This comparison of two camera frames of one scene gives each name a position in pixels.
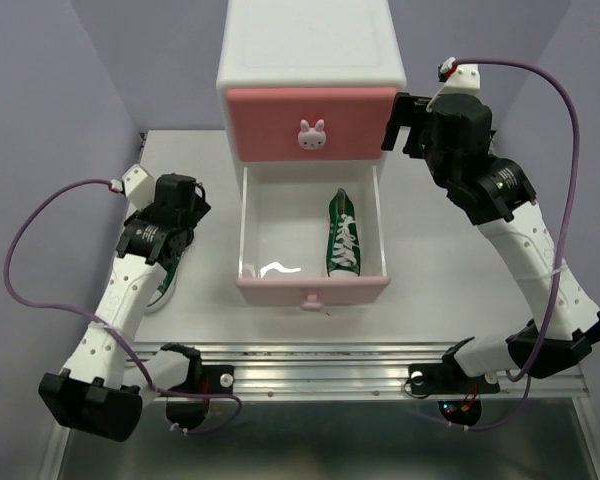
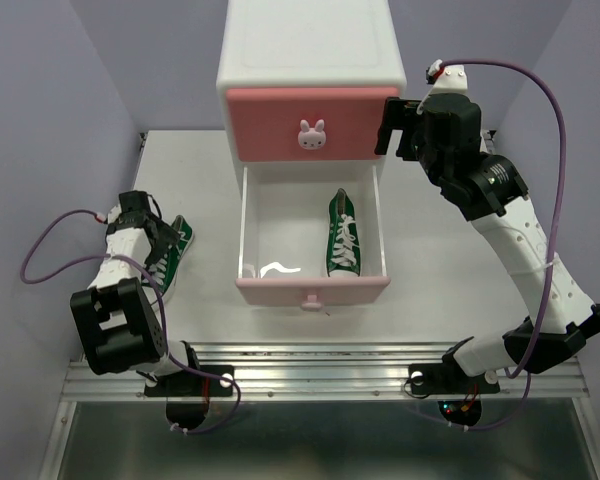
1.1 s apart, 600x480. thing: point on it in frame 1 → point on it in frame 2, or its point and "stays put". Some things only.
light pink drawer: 285,231 stays put
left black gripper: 200,210 → 167,238
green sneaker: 342,249 stays put
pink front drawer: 308,124 stays put
